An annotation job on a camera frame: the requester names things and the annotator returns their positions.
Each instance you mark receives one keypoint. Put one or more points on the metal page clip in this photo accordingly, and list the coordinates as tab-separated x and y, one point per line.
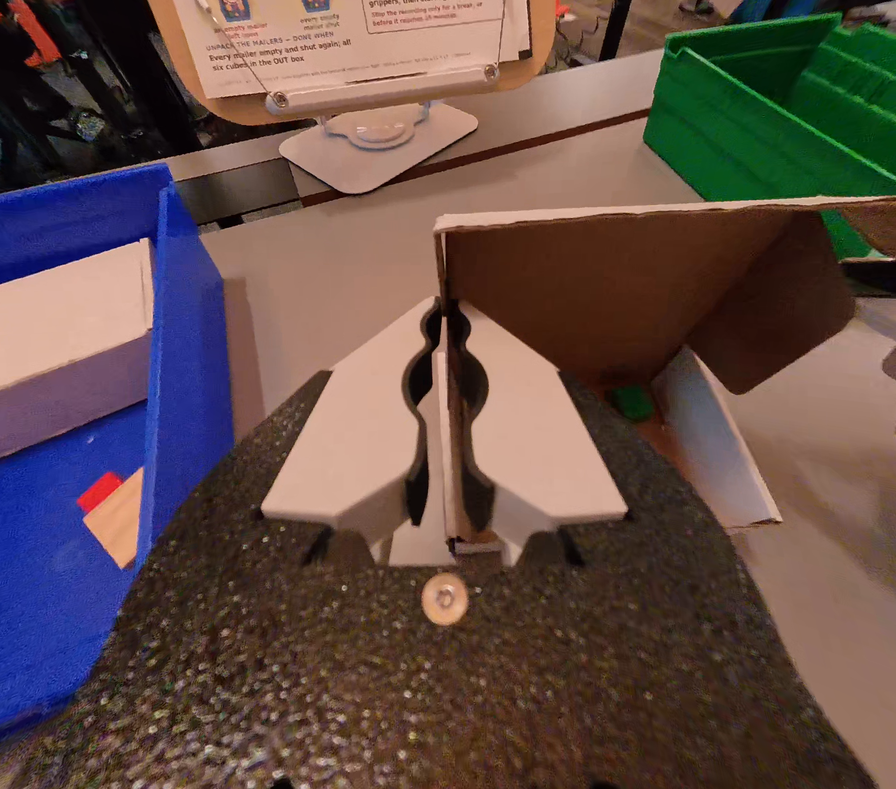
231	40
498	11

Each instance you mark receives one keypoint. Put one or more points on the white cardboard mailer box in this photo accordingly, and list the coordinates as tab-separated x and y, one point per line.
595	285
70	327

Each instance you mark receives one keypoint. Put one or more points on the green plastic bin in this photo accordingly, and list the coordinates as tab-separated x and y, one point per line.
714	124

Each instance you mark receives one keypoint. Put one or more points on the grey desk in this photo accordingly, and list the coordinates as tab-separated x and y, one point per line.
560	96
336	271

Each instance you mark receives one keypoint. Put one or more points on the red cube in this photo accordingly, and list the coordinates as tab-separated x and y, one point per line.
98	491

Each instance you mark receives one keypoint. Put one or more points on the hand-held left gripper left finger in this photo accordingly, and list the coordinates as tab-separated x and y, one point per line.
343	453

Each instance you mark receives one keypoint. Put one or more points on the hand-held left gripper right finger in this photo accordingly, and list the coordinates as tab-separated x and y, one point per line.
546	453

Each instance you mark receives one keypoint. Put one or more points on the blue plastic bin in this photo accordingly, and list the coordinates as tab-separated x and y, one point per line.
189	348

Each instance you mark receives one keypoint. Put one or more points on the wooden cube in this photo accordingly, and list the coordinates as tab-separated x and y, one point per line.
119	523

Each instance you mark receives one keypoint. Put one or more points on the green cube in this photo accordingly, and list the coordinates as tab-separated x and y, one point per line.
630	402

